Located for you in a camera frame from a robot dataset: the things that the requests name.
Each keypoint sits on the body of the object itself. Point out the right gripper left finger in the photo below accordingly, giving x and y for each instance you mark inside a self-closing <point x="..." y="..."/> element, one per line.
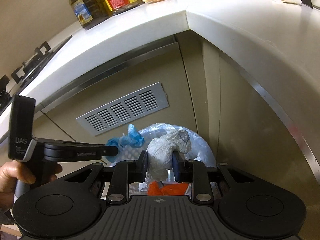
<point x="123" y="174"/>

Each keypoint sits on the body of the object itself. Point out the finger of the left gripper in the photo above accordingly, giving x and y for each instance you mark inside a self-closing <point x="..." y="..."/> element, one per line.
<point x="75" y="152"/>

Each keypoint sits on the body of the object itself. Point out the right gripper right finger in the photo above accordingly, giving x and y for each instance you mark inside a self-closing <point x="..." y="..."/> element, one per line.
<point x="195" y="173"/>

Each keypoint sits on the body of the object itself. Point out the orange plastic bag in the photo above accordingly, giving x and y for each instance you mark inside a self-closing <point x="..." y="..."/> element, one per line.
<point x="158" y="189"/>

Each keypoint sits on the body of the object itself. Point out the blue glove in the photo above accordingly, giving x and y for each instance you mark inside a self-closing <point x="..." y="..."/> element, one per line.
<point x="128" y="145"/>

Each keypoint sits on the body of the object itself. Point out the white trash bin with liner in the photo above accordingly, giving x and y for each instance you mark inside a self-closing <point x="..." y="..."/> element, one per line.
<point x="200" y="151"/>

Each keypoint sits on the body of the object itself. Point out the person's left hand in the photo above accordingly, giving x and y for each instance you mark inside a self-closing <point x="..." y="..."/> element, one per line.
<point x="11" y="172"/>

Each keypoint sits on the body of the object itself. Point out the grey cabinet vent grille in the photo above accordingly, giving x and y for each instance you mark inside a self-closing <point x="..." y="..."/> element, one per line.
<point x="123" y="110"/>

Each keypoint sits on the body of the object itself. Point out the black gas stove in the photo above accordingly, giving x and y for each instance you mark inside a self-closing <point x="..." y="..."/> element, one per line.
<point x="27" y="72"/>

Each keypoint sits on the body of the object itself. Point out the sunflower oil bottle blue label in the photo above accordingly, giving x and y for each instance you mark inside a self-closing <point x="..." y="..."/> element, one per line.
<point x="90" y="12"/>

